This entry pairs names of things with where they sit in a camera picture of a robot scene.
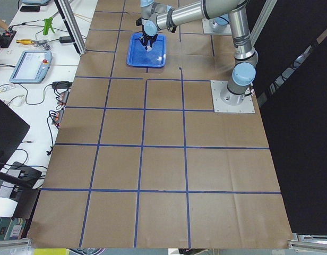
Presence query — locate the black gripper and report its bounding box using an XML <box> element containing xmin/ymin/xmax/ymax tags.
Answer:
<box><xmin>140</xmin><ymin>29</ymin><xmax>157</xmax><ymax>49</ymax></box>

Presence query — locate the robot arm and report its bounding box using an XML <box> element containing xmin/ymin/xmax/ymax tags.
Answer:
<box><xmin>136</xmin><ymin>0</ymin><xmax>258</xmax><ymax>106</ymax></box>
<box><xmin>210</xmin><ymin>16</ymin><xmax>229</xmax><ymax>28</ymax></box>

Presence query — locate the blue plastic tray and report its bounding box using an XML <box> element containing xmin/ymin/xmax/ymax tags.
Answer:
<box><xmin>126</xmin><ymin>33</ymin><xmax>166</xmax><ymax>68</ymax></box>

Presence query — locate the black power adapter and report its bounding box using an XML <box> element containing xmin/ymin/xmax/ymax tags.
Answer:
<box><xmin>59</xmin><ymin>36</ymin><xmax>73</xmax><ymax>44</ymax></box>

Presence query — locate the green reacher grabber tool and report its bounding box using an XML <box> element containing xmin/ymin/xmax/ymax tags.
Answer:
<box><xmin>42</xmin><ymin>17</ymin><xmax>55</xmax><ymax>36</ymax></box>

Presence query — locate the blue teach pendant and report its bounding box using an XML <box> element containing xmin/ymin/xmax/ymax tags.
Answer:
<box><xmin>9</xmin><ymin>50</ymin><xmax>53</xmax><ymax>84</ymax></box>

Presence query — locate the yellow hand tool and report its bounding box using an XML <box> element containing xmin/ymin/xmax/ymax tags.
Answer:
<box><xmin>16</xmin><ymin>39</ymin><xmax>35</xmax><ymax>45</ymax></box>

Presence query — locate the black monitor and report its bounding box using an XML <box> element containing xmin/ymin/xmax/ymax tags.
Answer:
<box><xmin>0</xmin><ymin>100</ymin><xmax>30</xmax><ymax>170</ymax></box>

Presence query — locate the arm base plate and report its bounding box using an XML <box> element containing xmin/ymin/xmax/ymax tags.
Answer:
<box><xmin>210</xmin><ymin>80</ymin><xmax>255</xmax><ymax>114</ymax></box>
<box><xmin>202</xmin><ymin>17</ymin><xmax>231</xmax><ymax>36</ymax></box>

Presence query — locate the aluminium frame post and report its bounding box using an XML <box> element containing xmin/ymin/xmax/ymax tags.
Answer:
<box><xmin>54</xmin><ymin>0</ymin><xmax>86</xmax><ymax>56</ymax></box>

